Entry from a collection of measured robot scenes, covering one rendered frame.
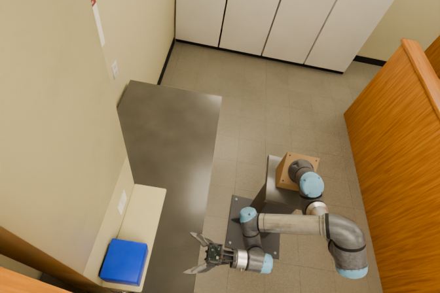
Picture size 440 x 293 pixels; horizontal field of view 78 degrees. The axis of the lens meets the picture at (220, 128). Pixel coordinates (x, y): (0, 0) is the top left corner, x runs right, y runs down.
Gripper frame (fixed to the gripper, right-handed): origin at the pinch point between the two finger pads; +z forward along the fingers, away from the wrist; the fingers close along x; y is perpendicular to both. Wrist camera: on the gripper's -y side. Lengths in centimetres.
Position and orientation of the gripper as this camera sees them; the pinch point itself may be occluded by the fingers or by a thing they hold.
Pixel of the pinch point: (185, 252)
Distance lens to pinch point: 122.0
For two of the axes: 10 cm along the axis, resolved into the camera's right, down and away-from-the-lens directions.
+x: -1.1, 7.9, -6.0
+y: 1.9, -5.8, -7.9
